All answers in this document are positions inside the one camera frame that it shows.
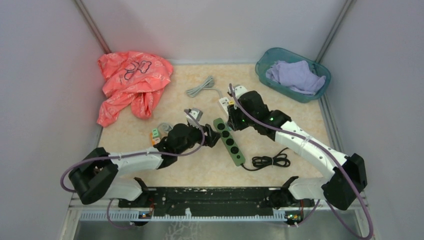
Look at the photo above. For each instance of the green plug adapter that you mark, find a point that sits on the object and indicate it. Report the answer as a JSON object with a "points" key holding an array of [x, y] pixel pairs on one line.
{"points": [[155, 133]]}

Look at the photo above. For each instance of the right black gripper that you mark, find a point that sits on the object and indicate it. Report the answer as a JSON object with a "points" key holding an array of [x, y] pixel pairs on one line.
{"points": [[233, 111]]}

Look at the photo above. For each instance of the teal plastic basket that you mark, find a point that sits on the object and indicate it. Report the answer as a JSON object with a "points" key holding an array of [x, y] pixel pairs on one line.
{"points": [[272, 55]]}

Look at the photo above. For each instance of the green power strip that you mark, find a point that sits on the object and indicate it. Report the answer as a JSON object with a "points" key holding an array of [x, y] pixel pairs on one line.
{"points": [[229, 142]]}

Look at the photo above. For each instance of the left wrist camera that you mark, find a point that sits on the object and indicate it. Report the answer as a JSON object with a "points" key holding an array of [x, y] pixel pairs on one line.
{"points": [[193, 116]]}

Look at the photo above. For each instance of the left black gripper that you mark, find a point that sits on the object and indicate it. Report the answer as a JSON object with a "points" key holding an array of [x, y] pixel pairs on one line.
{"points": [[213, 136]]}

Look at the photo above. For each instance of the orange power strip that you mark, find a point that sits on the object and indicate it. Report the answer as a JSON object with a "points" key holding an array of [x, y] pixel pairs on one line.
{"points": [[155, 140]]}

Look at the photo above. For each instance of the lavender cloth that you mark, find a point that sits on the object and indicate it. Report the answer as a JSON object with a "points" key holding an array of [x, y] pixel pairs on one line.
{"points": [[296, 76]]}

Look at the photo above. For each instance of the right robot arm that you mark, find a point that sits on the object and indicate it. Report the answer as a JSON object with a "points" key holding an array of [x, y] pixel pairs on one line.
{"points": [[343, 177]]}

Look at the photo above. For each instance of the white power strip with USB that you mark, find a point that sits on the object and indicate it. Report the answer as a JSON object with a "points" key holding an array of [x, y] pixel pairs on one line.
{"points": [[224, 103]]}

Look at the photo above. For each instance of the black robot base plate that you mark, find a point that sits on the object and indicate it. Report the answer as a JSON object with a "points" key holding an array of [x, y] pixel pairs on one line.
{"points": [[215, 201]]}

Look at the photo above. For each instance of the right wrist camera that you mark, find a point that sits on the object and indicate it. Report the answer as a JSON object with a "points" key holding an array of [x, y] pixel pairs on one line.
{"points": [[237, 91]]}

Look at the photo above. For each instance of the pink patterned cloth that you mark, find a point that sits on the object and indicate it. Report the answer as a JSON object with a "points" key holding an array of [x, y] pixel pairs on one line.
{"points": [[132, 79]]}

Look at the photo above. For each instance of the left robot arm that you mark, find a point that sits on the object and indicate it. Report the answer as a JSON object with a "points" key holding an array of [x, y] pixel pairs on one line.
{"points": [[101, 174]]}

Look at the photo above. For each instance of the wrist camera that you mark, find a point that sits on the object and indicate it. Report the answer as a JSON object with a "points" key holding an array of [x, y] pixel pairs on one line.
{"points": [[193, 116], [237, 91]]}

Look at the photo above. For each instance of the aluminium front rail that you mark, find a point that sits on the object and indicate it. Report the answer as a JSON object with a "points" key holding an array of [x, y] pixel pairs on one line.
{"points": [[104, 210]]}

